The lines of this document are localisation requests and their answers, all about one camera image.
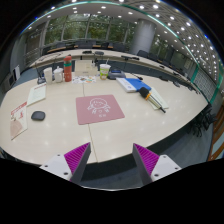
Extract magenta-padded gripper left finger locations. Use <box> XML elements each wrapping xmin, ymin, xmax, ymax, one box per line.
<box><xmin>39</xmin><ymin>142</ymin><xmax>92</xmax><ymax>185</ymax></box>

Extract black handheld microphone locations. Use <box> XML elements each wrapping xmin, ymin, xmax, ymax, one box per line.
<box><xmin>138</xmin><ymin>86</ymin><xmax>167</xmax><ymax>114</ymax></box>

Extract white lidded mug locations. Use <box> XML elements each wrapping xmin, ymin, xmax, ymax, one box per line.
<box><xmin>53</xmin><ymin>66</ymin><xmax>64</xmax><ymax>84</ymax></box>

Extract ceiling lights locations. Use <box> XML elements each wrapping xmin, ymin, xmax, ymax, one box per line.
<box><xmin>49</xmin><ymin>0</ymin><xmax>222</xmax><ymax>69</ymax></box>

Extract white floor appliance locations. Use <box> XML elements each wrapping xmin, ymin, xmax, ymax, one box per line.
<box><xmin>12</xmin><ymin>65</ymin><xmax>21</xmax><ymax>82</ymax></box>

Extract red drink bottle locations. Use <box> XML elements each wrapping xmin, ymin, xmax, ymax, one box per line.
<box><xmin>63</xmin><ymin>55</ymin><xmax>73</xmax><ymax>83</ymax></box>

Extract blue and white book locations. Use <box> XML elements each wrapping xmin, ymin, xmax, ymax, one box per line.
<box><xmin>115</xmin><ymin>77</ymin><xmax>152</xmax><ymax>94</ymax></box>

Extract white paper booklet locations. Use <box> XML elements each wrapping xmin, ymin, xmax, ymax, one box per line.
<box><xmin>26</xmin><ymin>82</ymin><xmax>48</xmax><ymax>107</ymax></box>

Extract red-print paper flyer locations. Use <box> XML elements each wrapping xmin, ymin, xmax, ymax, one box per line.
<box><xmin>9</xmin><ymin>101</ymin><xmax>28</xmax><ymax>141</ymax></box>

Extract pink printed mouse pad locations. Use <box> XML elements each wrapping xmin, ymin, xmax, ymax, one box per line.
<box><xmin>75</xmin><ymin>94</ymin><xmax>126</xmax><ymax>126</ymax></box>

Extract colourful sticker sheet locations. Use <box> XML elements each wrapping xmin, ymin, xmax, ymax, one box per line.
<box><xmin>71</xmin><ymin>75</ymin><xmax>98</xmax><ymax>85</ymax></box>

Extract dark conference microphone unit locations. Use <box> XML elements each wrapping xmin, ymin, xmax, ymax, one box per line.
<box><xmin>35</xmin><ymin>61</ymin><xmax>47</xmax><ymax>85</ymax></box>
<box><xmin>107</xmin><ymin>69</ymin><xmax>127</xmax><ymax>80</ymax></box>

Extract takeaway drink cup with straw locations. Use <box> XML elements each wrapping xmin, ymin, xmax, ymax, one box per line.
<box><xmin>99</xmin><ymin>59</ymin><xmax>112</xmax><ymax>81</ymax></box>

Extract white paper sheets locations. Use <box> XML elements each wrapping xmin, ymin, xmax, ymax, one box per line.
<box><xmin>146</xmin><ymin>87</ymin><xmax>170</xmax><ymax>111</ymax></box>

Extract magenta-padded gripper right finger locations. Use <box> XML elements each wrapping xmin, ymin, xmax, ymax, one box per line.
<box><xmin>132</xmin><ymin>143</ymin><xmax>183</xmax><ymax>186</ymax></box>

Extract black computer mouse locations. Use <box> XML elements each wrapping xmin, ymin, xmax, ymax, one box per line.
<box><xmin>30</xmin><ymin>110</ymin><xmax>46</xmax><ymax>122</ymax></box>

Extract white paper cup stack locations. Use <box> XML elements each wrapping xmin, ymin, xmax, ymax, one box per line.
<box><xmin>43</xmin><ymin>67</ymin><xmax>54</xmax><ymax>85</ymax></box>

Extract black office chairs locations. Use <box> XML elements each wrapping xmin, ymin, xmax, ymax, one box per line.
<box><xmin>42</xmin><ymin>39</ymin><xmax>128</xmax><ymax>55</ymax></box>

